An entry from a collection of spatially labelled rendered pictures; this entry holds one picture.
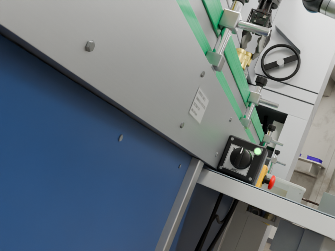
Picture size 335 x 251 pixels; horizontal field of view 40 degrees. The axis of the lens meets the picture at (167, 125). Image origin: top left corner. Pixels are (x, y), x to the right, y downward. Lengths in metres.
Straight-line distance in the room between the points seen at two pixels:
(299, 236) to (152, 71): 0.50
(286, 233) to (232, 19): 0.40
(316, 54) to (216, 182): 1.86
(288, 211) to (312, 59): 1.91
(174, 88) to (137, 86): 0.11
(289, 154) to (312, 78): 0.43
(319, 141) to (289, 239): 10.94
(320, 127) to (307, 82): 9.26
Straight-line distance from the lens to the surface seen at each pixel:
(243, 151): 0.94
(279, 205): 0.85
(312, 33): 2.75
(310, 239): 0.87
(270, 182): 1.26
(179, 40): 0.52
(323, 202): 1.47
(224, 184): 0.91
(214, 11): 0.67
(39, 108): 0.36
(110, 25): 0.37
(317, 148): 11.76
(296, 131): 2.59
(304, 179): 11.68
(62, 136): 0.40
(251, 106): 1.14
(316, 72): 2.67
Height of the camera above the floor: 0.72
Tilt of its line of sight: 5 degrees up
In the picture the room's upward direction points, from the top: 22 degrees clockwise
